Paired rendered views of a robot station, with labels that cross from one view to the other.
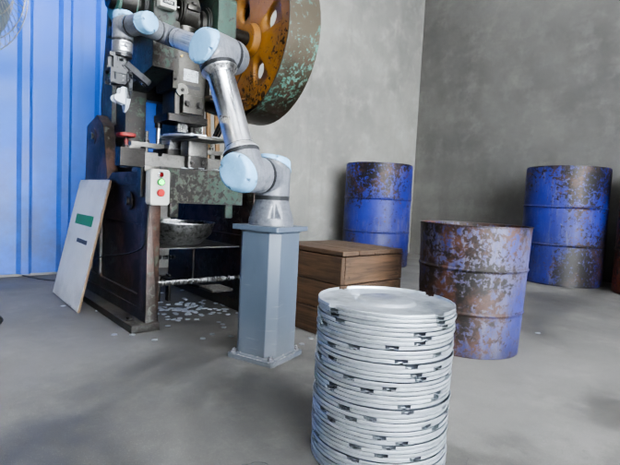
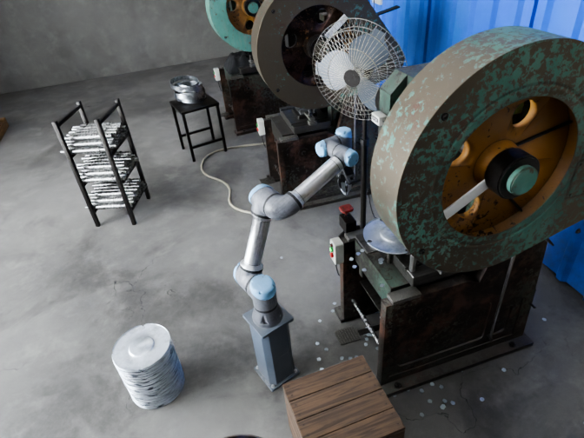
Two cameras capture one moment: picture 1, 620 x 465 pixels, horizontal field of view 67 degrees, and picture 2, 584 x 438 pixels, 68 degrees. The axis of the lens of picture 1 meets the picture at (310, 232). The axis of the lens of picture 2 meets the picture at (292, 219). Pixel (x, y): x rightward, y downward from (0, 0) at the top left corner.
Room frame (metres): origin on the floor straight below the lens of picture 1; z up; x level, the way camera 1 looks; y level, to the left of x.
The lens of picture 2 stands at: (2.39, -1.12, 2.08)
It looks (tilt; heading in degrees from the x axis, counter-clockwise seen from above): 36 degrees down; 116
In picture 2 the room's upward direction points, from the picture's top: 6 degrees counter-clockwise
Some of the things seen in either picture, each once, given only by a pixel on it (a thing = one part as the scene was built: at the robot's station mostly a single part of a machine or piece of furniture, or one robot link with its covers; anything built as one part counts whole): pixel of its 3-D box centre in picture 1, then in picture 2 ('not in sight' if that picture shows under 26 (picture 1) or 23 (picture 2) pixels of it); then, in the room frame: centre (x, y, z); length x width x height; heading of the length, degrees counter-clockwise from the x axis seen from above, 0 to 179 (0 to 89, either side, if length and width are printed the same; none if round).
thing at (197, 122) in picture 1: (180, 124); not in sight; (2.20, 0.62, 0.86); 0.20 x 0.16 x 0.05; 131
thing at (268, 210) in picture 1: (271, 210); (266, 308); (1.58, 0.13, 0.50); 0.15 x 0.15 x 0.10
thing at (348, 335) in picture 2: (189, 283); (386, 325); (2.09, 0.53, 0.14); 0.59 x 0.10 x 0.05; 41
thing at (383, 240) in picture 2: (193, 138); (394, 234); (2.10, 0.54, 0.78); 0.29 x 0.29 x 0.01
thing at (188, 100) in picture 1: (186, 83); not in sight; (2.16, 0.59, 1.04); 0.17 x 0.15 x 0.30; 41
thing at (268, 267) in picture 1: (268, 291); (272, 345); (1.58, 0.13, 0.23); 0.19 x 0.19 x 0.45; 59
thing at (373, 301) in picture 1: (386, 300); (141, 346); (1.00, -0.17, 0.33); 0.29 x 0.29 x 0.01
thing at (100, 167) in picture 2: not in sight; (106, 164); (-0.40, 1.16, 0.47); 0.46 x 0.43 x 0.95; 21
